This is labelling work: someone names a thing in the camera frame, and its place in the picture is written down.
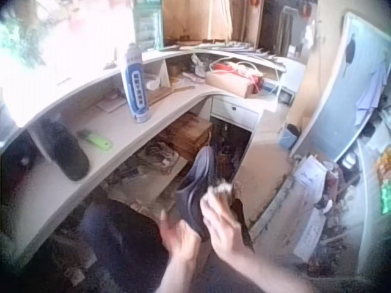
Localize black hanging tool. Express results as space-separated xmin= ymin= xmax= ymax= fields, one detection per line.
xmin=344 ymin=32 xmax=357 ymax=78

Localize green small parts cabinet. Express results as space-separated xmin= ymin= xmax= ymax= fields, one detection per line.
xmin=132 ymin=0 xmax=163 ymax=51

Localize dark blue shoe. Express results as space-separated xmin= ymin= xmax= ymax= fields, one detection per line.
xmin=175 ymin=145 xmax=216 ymax=242

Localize green utility knife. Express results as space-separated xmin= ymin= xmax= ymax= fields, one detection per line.
xmin=76 ymin=130 xmax=114 ymax=152

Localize blue cup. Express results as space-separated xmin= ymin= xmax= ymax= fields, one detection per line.
xmin=278 ymin=123 xmax=302 ymax=151

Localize white paper calendar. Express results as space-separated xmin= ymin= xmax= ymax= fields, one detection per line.
xmin=293 ymin=209 xmax=322 ymax=261

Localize black shoe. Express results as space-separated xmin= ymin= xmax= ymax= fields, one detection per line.
xmin=48 ymin=120 xmax=91 ymax=183

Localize wooden ruler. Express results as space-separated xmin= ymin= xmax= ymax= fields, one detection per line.
xmin=148 ymin=85 xmax=196 ymax=105

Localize white corner desk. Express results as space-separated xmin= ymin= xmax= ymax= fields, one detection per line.
xmin=0 ymin=48 xmax=306 ymax=266

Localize brown cardboard box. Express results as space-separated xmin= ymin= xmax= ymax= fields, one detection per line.
xmin=205 ymin=71 xmax=258 ymax=99

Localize leaning wooden boards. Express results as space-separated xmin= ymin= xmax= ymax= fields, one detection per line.
xmin=161 ymin=0 xmax=264 ymax=47

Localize white desk drawer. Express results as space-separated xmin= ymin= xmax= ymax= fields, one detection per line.
xmin=210 ymin=96 xmax=261 ymax=131

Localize light blue cloth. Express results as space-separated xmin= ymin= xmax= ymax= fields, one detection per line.
xmin=355 ymin=56 xmax=389 ymax=126

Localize green plant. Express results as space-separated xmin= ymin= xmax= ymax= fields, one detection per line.
xmin=0 ymin=16 xmax=47 ymax=70

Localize row of flat wooden strips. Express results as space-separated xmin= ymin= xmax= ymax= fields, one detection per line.
xmin=158 ymin=41 xmax=287 ymax=67

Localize wooden crate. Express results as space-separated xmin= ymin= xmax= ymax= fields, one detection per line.
xmin=161 ymin=112 xmax=214 ymax=162

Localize white blue spray can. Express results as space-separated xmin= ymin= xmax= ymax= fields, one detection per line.
xmin=120 ymin=42 xmax=153 ymax=125

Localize heap of clutter with papers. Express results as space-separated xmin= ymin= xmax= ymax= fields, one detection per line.
xmin=291 ymin=154 xmax=367 ymax=275

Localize person's right hand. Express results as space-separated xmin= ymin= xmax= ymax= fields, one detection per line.
xmin=199 ymin=184 xmax=246 ymax=261

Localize person's legs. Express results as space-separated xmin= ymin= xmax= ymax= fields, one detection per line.
xmin=79 ymin=197 xmax=172 ymax=293

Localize grey blue board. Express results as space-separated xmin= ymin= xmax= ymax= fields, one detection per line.
xmin=291 ymin=12 xmax=389 ymax=163

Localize person's left hand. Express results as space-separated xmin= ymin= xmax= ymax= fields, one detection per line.
xmin=160 ymin=210 xmax=205 ymax=264

